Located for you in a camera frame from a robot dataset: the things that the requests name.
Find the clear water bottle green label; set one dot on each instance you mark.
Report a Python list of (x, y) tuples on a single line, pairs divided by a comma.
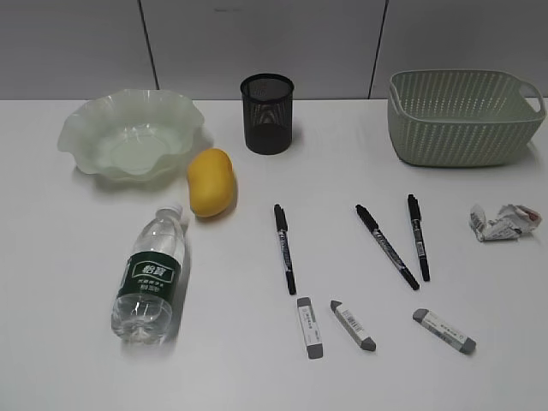
[(143, 308)]

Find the waste paper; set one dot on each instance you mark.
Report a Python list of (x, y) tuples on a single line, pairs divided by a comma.
[(511, 222)]

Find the light green plastic basket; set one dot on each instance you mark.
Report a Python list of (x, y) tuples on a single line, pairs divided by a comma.
[(462, 118)]

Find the translucent green wavy plate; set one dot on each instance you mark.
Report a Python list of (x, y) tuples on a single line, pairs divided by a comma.
[(131, 135)]

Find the black marker pen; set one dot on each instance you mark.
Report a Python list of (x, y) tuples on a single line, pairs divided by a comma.
[(282, 229), (415, 220), (385, 245)]

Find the white grey eraser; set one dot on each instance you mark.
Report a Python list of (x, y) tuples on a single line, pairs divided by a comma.
[(310, 328), (353, 326), (443, 330)]

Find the black mesh pen holder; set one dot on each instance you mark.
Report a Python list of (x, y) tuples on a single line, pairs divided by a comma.
[(267, 103)]

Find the yellow mango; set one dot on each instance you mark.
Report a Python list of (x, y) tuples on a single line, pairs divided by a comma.
[(211, 183)]

